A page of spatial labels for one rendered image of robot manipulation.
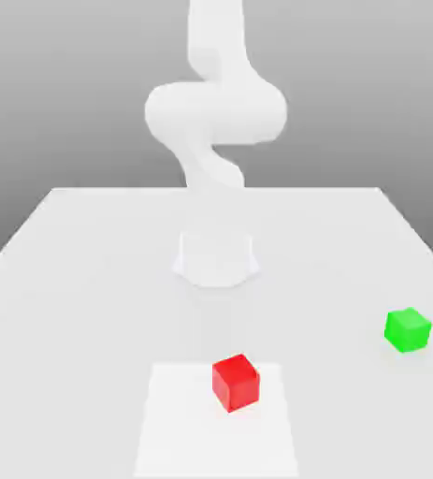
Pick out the small green cube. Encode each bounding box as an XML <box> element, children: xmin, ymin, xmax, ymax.
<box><xmin>383</xmin><ymin>306</ymin><xmax>433</xmax><ymax>354</ymax></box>

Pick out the small red cube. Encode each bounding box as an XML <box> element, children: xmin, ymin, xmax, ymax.
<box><xmin>211</xmin><ymin>353</ymin><xmax>261</xmax><ymax>414</ymax></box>

